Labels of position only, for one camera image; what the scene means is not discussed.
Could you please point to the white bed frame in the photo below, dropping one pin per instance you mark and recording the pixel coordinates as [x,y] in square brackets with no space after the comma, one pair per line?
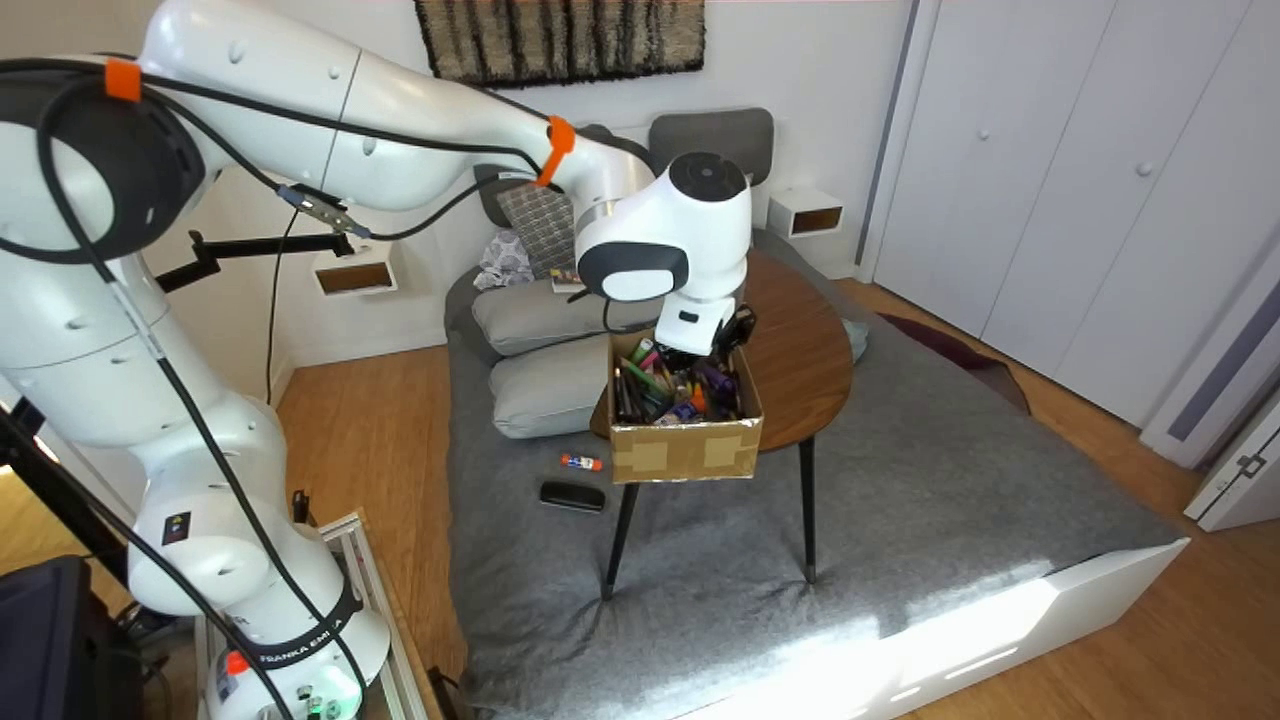
[1042,625]

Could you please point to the checkered cushion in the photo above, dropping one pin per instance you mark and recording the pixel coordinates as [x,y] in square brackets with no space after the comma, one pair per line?
[540,221]

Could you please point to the orange glue stick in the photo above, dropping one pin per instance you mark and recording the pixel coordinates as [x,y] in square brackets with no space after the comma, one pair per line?
[581,460]

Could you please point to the black remote on bed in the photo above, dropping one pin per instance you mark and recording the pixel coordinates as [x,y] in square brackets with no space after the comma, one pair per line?
[569,494]

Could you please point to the green marker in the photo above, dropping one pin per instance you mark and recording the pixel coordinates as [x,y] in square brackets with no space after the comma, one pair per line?
[644,381]

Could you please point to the white wardrobe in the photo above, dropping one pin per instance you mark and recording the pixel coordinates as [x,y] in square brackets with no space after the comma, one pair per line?
[1067,175]

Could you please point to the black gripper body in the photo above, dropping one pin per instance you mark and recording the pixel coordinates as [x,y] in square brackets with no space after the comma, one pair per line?
[739,333]

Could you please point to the white wall shelf box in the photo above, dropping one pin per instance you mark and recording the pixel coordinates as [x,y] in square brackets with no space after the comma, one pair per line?
[358,273]
[806,221]

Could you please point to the grey bed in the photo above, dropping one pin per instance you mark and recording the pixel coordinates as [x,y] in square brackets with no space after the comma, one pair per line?
[904,520]

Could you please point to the cardboard box with tape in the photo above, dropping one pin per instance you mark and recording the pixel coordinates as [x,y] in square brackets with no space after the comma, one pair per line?
[681,448]

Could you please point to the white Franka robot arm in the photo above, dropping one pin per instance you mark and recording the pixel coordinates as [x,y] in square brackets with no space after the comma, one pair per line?
[264,82]

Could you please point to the black tripod stand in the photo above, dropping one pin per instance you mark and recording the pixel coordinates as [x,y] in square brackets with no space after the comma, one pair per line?
[54,494]

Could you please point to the white door grey stripe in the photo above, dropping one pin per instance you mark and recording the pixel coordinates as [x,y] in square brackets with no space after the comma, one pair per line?
[1221,362]

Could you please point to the dark shaggy wall hanging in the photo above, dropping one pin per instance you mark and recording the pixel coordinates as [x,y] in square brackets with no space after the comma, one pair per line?
[560,38]

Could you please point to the round wooden table black legs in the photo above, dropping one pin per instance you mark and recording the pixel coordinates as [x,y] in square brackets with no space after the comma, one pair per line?
[800,355]

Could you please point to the dark red rug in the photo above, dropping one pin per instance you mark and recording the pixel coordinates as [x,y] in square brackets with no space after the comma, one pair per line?
[966,356]

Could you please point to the white crumpled plastic bag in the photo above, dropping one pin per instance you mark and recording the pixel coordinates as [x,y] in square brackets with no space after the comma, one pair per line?
[501,261]

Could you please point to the short grey pillow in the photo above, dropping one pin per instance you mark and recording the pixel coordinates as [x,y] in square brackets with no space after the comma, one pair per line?
[546,388]

